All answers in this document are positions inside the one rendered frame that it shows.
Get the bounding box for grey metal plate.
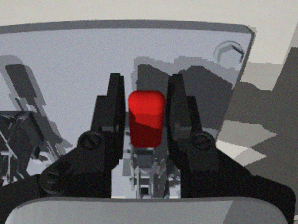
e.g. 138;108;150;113
0;20;252;176

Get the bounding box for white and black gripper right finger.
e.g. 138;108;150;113
165;74;296;224

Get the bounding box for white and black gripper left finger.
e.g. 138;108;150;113
0;73;126;224

